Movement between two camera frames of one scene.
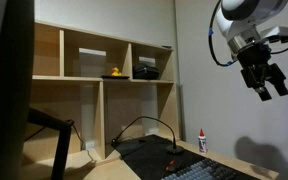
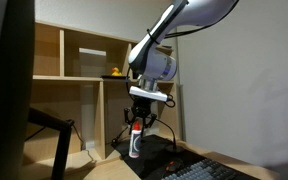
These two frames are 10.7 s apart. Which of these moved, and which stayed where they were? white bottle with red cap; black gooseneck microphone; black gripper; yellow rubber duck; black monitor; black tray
Moved: black gripper; white bottle with red cap
Stayed: black tray; black monitor; yellow rubber duck; black gooseneck microphone
